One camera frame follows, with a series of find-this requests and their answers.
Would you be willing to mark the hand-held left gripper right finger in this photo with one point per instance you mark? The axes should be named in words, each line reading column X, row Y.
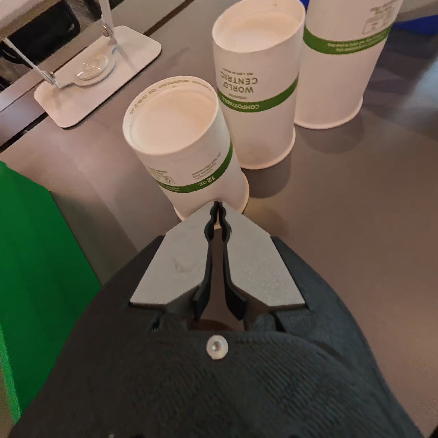
column 263, row 273

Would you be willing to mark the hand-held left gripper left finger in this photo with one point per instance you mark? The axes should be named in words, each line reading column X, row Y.
column 171, row 270

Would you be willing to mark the white paper cup green band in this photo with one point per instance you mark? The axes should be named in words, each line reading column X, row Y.
column 191, row 160
column 263, row 119
column 335, row 85

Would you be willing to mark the green plastic bin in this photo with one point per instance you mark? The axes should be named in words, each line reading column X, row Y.
column 41, row 280

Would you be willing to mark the white stand base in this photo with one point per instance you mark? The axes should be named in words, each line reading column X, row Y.
column 102, row 85

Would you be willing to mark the large blue plastic bin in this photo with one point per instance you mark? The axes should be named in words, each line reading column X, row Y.
column 417, row 24

